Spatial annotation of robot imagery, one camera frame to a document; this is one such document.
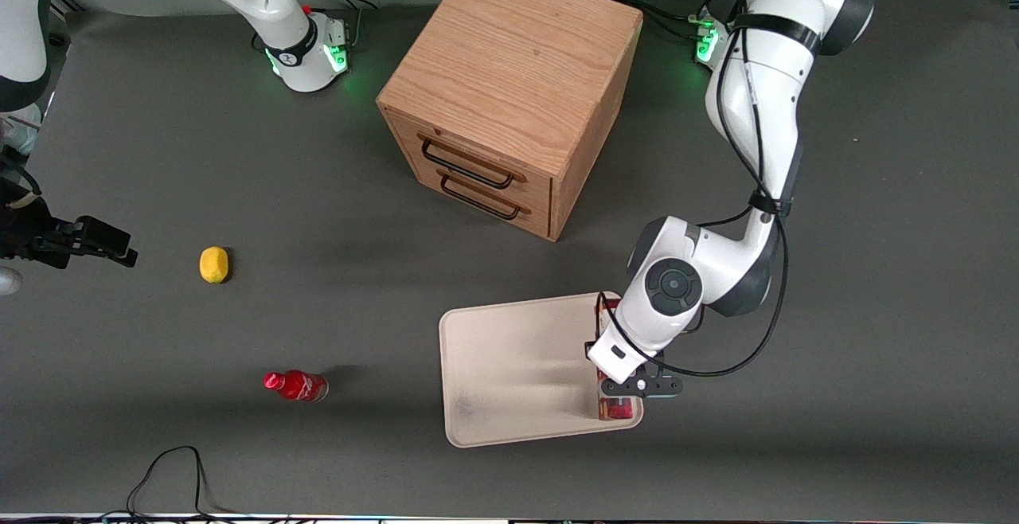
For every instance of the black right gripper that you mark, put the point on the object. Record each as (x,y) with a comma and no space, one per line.
(26,235)

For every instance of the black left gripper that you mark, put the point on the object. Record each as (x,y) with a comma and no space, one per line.
(589,346)

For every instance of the red cookie box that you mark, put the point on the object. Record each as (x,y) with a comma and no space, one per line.
(614,409)

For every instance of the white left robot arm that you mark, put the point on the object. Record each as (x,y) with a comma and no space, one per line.
(760,102)

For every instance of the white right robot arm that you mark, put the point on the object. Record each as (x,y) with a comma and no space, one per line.
(298,46)

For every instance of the beige plastic tray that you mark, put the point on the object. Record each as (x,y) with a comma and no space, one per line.
(517,369)

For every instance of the yellow lemon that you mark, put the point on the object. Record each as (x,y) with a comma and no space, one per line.
(213,264)

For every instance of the red soda bottle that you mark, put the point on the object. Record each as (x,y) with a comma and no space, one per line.
(298,385)

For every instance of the wooden drawer cabinet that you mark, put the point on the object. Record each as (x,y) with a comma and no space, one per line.
(509,62)

